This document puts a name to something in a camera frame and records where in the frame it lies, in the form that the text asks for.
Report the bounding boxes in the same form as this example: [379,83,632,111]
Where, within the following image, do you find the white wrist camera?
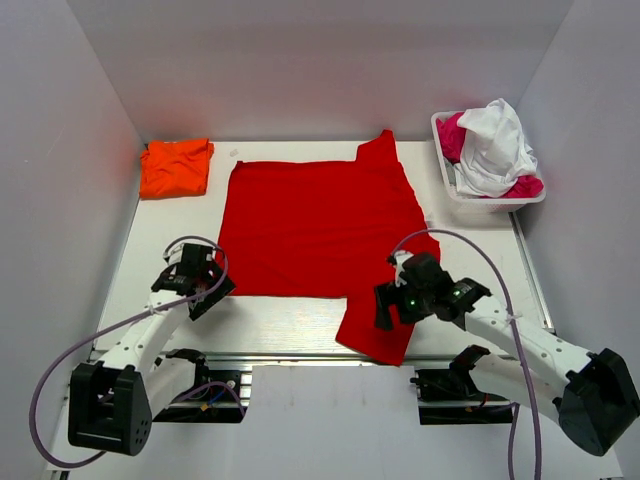
[387,250,413,287]
[162,245,183,266]

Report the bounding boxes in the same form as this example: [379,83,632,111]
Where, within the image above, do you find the pink t-shirt in basket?
[436,111,545,198]

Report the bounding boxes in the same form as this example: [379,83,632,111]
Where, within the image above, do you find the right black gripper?
[374,278,434,332]

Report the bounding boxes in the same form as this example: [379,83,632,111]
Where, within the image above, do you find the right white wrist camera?
[387,250,413,287]

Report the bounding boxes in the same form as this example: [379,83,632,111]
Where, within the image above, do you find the white plastic basket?
[431,111,546,215]

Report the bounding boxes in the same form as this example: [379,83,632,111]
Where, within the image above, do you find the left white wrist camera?
[162,245,183,266]

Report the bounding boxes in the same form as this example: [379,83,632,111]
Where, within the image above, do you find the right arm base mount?
[409,345,513,426]

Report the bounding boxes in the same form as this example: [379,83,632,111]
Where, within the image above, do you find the red t-shirt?
[218,130,440,366]

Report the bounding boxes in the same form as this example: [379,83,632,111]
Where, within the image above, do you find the white t-shirt in basket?
[454,98,538,198]

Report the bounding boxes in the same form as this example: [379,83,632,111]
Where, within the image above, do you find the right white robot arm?
[374,250,639,457]

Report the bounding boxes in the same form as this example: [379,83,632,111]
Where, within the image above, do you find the folded orange t-shirt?
[139,138,214,200]

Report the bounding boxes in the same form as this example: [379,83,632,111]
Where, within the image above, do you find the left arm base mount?
[152,349,251,424]

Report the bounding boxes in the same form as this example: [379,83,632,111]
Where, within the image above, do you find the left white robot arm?
[67,243,235,456]

